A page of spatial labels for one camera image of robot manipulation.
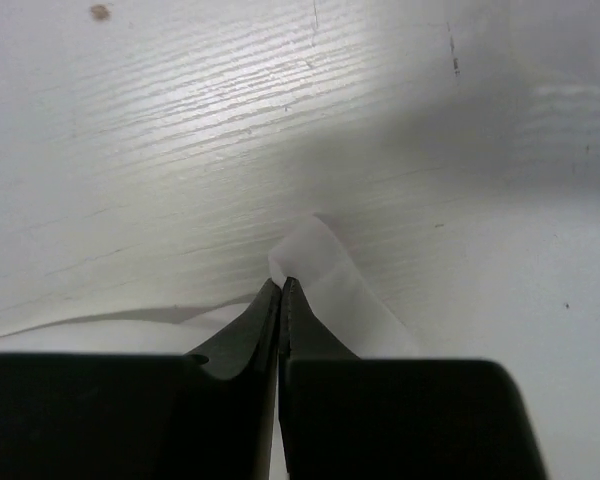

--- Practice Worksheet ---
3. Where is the white t shirt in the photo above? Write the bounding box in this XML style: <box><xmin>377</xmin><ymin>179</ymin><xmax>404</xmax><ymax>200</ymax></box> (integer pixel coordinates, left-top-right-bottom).
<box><xmin>0</xmin><ymin>216</ymin><xmax>417</xmax><ymax>358</ymax></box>

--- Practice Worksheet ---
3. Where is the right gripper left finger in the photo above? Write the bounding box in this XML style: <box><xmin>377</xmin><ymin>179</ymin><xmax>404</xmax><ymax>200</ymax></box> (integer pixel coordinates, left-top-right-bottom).
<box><xmin>0</xmin><ymin>282</ymin><xmax>281</xmax><ymax>479</ymax></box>

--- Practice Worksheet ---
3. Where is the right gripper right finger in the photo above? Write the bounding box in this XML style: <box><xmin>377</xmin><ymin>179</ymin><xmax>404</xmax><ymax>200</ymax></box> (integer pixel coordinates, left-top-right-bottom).
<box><xmin>278</xmin><ymin>278</ymin><xmax>546</xmax><ymax>479</ymax></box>

